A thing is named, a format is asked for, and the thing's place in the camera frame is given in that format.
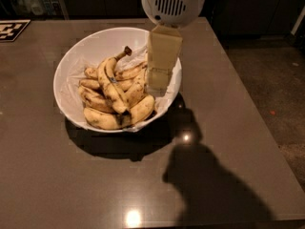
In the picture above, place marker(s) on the black white fiducial marker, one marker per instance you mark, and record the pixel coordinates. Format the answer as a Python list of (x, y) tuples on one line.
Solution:
[(11, 29)]

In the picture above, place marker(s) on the left spotted banana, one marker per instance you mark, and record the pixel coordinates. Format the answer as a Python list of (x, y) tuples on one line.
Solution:
[(95, 100)]

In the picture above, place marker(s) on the white bowl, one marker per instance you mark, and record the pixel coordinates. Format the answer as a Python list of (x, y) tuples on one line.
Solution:
[(92, 50)]

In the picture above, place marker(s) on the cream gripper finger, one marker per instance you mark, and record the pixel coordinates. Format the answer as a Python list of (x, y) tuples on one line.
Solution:
[(163, 48)]

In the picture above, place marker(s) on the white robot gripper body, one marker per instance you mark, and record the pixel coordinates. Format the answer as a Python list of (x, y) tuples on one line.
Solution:
[(172, 7)]

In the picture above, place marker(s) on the right spotted banana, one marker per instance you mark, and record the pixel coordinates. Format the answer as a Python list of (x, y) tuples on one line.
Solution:
[(137, 90)]

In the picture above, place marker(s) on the bottom front yellow banana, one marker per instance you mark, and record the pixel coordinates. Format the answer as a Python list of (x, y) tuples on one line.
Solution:
[(140, 112)]

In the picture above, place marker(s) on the upper left small banana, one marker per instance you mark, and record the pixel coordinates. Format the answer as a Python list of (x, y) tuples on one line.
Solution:
[(90, 73)]

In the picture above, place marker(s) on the spotted yellow banana with stem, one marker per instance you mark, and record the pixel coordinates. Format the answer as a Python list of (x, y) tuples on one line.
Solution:
[(110, 86)]

